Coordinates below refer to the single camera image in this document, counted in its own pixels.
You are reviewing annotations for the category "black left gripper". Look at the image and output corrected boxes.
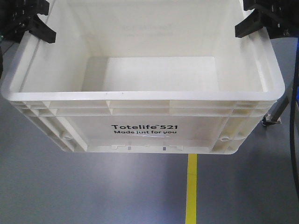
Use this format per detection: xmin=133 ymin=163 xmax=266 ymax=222
xmin=0 ymin=0 xmax=56 ymax=43

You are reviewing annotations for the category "white plastic tote box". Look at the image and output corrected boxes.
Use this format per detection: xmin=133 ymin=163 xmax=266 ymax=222
xmin=1 ymin=0 xmax=285 ymax=154

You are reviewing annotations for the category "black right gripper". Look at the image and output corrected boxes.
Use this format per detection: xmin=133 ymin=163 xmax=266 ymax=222
xmin=235 ymin=0 xmax=299 ymax=39

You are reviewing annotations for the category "black cable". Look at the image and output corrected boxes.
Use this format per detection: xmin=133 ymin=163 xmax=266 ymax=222
xmin=288 ymin=35 xmax=299 ymax=185

